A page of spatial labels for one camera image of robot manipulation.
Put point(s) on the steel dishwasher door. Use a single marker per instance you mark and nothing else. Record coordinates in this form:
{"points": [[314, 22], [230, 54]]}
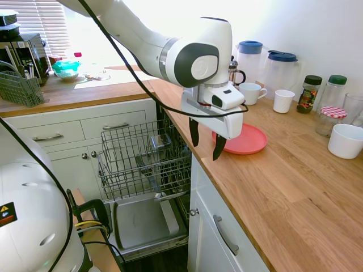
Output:
{"points": [[139, 224]]}

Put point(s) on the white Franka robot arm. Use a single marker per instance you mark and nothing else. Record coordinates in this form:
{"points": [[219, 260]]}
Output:
{"points": [[141, 37]]}

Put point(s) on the wooden robot mounting table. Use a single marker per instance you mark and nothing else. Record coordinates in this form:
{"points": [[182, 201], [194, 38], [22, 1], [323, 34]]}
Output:
{"points": [[99, 255]]}

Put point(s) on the metal cabinet knob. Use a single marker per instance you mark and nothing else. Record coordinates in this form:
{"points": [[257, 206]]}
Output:
{"points": [[93, 154], [194, 212], [84, 156]]}

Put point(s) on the clear glass dish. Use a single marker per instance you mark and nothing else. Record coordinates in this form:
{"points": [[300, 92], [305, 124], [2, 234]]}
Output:
{"points": [[96, 75]]}

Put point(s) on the clear pitcher dark-blue lid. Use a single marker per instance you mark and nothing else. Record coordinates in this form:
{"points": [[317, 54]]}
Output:
{"points": [[280, 73]]}

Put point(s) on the teal-lid food container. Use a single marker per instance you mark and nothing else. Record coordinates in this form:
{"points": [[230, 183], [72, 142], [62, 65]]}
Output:
{"points": [[66, 68]]}

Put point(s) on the white ribbed cup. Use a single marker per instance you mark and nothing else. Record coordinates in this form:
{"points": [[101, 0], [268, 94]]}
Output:
{"points": [[283, 102]]}

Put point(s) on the clear drinking glass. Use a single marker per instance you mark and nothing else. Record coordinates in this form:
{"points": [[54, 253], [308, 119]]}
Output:
{"points": [[354, 107]]}

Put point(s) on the black stacked containers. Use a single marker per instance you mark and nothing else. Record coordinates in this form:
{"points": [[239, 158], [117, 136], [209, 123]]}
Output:
{"points": [[8, 21]]}

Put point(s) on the clear jar green lid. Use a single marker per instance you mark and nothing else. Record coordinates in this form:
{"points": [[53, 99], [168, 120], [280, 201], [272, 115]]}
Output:
{"points": [[336, 93]]}

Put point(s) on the grey cutlery basket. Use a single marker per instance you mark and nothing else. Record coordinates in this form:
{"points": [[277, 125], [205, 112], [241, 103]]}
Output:
{"points": [[20, 90]]}

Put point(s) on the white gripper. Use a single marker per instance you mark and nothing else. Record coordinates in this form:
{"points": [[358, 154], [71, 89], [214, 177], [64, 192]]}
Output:
{"points": [[231, 124]]}

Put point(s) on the window blinds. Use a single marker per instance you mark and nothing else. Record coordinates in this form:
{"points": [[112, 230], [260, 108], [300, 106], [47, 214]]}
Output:
{"points": [[45, 25]]}

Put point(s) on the black coffee machine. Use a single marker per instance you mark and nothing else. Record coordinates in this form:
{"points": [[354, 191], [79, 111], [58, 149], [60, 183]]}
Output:
{"points": [[28, 54]]}

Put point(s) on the clear glass food container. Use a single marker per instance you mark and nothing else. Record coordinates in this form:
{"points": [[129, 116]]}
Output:
{"points": [[160, 141]]}

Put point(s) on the white bowl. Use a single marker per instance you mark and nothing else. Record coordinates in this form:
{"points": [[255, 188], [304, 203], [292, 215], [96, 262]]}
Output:
{"points": [[344, 141]]}

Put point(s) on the white base cabinet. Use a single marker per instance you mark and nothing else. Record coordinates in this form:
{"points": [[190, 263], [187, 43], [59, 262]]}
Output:
{"points": [[207, 249]]}

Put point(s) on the clear pitcher light-blue lid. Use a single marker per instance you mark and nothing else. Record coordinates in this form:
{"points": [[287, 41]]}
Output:
{"points": [[249, 56]]}

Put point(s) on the pink round plate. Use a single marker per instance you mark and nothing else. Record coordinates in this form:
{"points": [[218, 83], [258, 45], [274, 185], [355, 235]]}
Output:
{"points": [[249, 141]]}

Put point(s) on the pink-lid bottle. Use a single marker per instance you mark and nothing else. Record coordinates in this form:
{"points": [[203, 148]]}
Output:
{"points": [[78, 56]]}

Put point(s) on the black clamp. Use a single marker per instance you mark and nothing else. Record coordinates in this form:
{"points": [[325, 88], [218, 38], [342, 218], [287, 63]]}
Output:
{"points": [[99, 209]]}

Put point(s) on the glass jar checkered lid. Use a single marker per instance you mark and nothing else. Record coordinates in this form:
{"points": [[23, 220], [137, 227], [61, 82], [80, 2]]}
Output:
{"points": [[329, 119]]}

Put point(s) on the coffee jar black lid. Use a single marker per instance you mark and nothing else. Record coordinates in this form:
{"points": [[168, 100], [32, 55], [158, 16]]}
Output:
{"points": [[309, 96]]}

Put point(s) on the glass French press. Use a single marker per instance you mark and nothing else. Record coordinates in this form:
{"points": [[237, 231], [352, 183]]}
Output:
{"points": [[236, 73]]}

